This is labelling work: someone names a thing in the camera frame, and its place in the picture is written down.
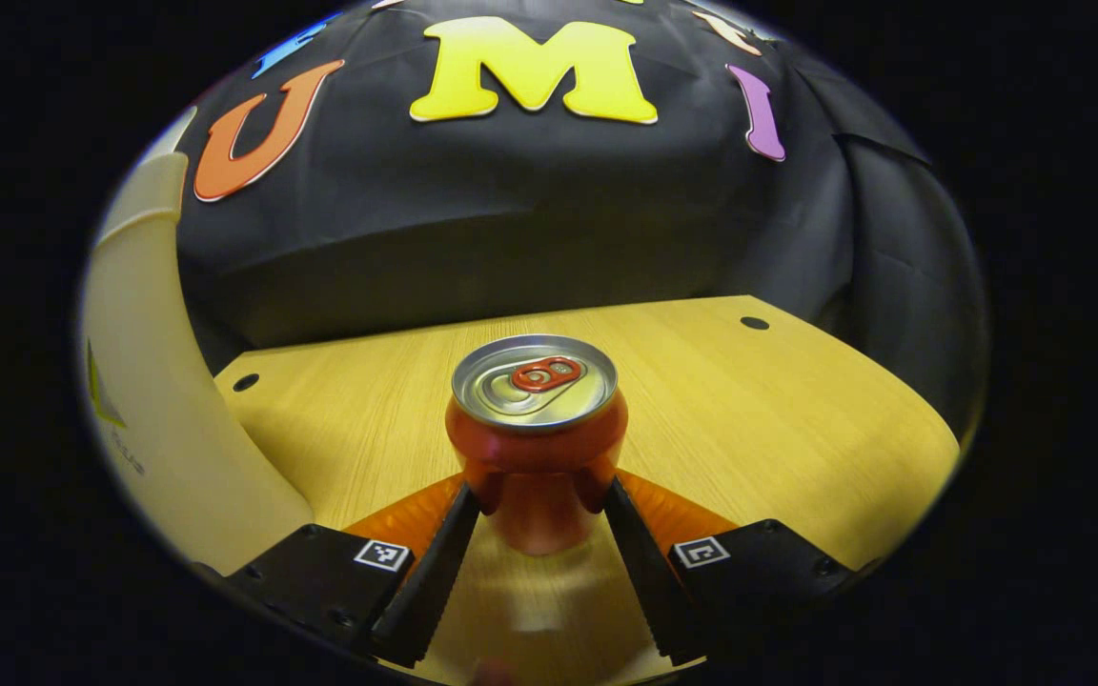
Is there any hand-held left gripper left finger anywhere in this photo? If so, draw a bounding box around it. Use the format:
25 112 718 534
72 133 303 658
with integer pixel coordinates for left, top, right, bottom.
225 474 481 668

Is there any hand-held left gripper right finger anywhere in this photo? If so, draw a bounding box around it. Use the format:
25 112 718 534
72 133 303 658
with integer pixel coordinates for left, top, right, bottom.
603 470 861 666

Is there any red pop can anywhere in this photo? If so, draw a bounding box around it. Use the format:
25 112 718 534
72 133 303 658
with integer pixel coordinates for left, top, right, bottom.
445 333 629 557

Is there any white desktop garbage bin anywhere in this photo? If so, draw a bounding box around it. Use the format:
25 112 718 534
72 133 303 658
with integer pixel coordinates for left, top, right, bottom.
80 105 315 576

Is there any black backdrop cloth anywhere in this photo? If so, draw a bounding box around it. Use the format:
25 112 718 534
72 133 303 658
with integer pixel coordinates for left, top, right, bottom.
130 0 988 430

